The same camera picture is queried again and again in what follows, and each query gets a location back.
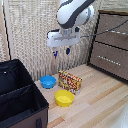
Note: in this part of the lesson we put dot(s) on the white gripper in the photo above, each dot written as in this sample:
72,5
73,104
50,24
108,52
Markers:
63,38

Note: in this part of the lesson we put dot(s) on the yellow red snack box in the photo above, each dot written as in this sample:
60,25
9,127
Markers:
70,82

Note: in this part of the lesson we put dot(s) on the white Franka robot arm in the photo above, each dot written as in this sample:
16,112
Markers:
71,13

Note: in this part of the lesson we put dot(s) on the dark wooden drawer cabinet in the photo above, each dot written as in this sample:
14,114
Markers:
96,20

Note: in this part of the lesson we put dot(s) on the blue bowl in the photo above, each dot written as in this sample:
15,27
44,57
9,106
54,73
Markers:
48,81

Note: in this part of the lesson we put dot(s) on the yellow bowl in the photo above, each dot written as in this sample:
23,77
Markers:
64,98

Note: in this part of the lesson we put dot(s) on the black fabric storage bin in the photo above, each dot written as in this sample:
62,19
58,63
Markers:
16,96

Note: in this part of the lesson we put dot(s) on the wooden screen post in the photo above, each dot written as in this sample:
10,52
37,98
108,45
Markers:
3,30

